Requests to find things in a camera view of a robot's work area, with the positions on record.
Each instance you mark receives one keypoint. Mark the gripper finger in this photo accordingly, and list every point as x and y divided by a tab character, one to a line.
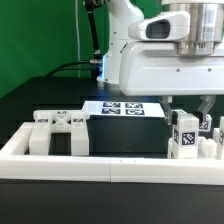
165	102
208	102

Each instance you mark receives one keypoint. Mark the white tagged cube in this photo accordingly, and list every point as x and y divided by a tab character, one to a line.
176	112
206	125

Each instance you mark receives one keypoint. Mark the white chair back part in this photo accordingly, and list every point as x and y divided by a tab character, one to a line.
48	122

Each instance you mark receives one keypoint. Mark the white tagged cube far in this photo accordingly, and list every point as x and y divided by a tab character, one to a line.
206	125

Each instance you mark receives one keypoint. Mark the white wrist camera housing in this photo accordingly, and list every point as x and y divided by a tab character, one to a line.
167	26

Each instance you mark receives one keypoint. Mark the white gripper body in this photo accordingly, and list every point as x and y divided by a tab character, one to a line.
155	69

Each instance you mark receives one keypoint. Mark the white tagged cube near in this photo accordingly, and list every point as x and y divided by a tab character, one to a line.
176	112

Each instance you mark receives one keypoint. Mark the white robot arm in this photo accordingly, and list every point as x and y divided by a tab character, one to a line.
178	52

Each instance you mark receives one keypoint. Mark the white U-shaped obstacle frame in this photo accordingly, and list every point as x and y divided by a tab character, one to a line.
16	164

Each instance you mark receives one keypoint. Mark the white marker sheet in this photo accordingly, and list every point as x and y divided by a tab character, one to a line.
129	109

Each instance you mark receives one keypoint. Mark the white chair seat part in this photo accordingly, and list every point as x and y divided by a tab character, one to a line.
208	148

